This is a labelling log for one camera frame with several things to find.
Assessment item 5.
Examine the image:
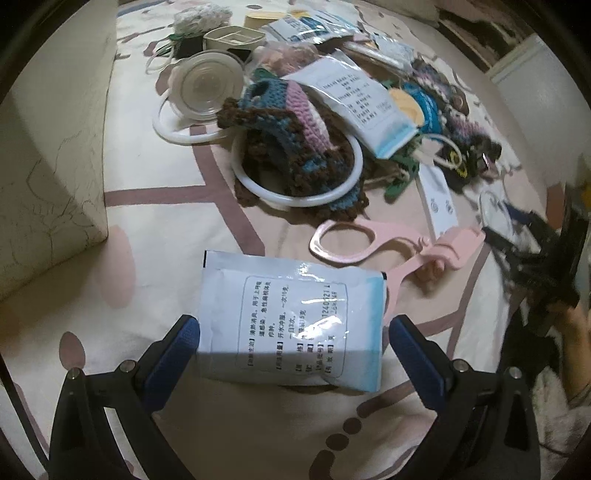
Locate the white wardrobe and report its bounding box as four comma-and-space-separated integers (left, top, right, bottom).
489, 34, 571, 109

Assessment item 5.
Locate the clear round lid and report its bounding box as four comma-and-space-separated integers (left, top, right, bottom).
178, 51, 245, 121

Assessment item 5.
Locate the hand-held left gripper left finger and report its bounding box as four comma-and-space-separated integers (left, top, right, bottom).
48, 314, 201, 480

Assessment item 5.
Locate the white printed card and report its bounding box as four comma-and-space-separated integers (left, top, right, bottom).
416, 166, 461, 237

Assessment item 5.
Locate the white storage box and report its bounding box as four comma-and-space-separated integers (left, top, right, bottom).
0, 4, 118, 303

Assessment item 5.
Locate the pink eyelash curler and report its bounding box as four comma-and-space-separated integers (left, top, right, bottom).
310, 218, 485, 319

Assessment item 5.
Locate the white blue medicine sachet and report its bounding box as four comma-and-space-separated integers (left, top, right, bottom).
196, 249, 387, 394
295, 55, 416, 158

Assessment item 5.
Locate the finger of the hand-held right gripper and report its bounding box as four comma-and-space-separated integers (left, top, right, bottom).
501, 256, 546, 291
482, 210, 550, 260

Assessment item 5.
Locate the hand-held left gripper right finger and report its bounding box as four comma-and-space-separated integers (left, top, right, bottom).
388, 316, 541, 480

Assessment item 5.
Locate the blue crochet piece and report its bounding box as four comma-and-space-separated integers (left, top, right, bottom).
392, 83, 446, 136

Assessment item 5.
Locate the white crochet ball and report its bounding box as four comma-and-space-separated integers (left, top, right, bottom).
173, 4, 232, 35

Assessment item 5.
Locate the beige small tray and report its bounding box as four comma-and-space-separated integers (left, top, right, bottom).
203, 27, 267, 52

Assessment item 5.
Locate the white plastic ring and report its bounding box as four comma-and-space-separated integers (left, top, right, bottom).
152, 88, 232, 147
231, 134, 364, 209

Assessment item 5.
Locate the multicolour crochet piece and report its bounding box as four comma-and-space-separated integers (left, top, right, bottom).
217, 78, 370, 223

